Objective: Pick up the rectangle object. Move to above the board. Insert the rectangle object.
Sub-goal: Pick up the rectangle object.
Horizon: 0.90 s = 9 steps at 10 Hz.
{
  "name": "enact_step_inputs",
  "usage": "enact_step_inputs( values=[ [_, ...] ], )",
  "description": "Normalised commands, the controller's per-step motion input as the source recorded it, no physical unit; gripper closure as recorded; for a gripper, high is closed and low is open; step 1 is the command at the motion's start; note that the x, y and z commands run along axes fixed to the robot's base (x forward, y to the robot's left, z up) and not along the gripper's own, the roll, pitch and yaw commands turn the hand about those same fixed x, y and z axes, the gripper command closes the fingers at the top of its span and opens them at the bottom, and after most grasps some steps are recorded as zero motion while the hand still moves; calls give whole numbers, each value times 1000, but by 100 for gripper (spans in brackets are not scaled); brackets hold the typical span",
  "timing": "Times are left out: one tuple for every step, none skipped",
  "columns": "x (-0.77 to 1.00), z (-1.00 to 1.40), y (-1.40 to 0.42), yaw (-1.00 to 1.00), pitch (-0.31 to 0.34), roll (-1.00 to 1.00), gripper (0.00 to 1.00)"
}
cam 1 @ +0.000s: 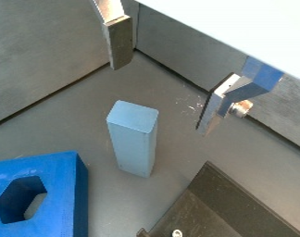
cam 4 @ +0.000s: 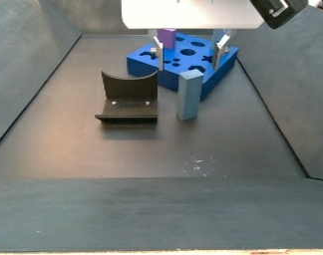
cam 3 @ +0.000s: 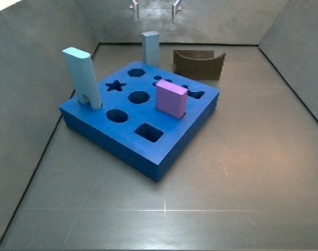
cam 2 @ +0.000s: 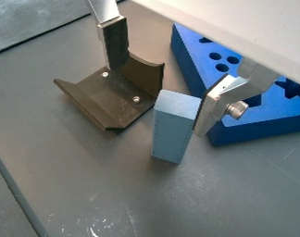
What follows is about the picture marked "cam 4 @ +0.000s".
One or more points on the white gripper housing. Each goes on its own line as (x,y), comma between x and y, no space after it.
(192,14)

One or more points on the blue shape sorting board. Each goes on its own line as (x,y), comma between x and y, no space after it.
(191,55)

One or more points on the purple rectangular block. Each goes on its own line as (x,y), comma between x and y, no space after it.
(167,36)

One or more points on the black curved bracket stand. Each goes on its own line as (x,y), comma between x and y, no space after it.
(132,99)

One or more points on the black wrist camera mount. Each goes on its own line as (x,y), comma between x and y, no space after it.
(278,12)

